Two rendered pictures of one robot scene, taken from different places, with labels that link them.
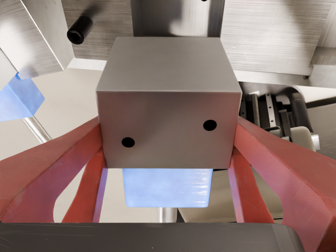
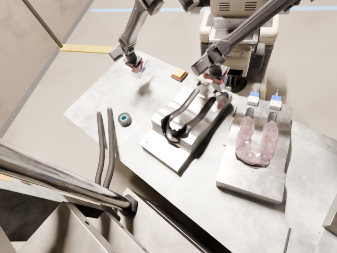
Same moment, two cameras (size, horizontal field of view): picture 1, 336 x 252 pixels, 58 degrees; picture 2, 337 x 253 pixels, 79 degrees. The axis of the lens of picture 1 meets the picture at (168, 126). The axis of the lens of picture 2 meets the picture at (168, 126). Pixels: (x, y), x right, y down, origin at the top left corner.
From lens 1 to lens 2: 1.00 m
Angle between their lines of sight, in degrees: 40
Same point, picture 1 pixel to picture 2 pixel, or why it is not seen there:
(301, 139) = not seen: hidden behind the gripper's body
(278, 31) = (209, 88)
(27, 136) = not seen: outside the picture
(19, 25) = (240, 103)
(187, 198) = not seen: hidden behind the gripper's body
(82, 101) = (317, 112)
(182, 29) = (219, 93)
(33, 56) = (242, 99)
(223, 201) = (235, 62)
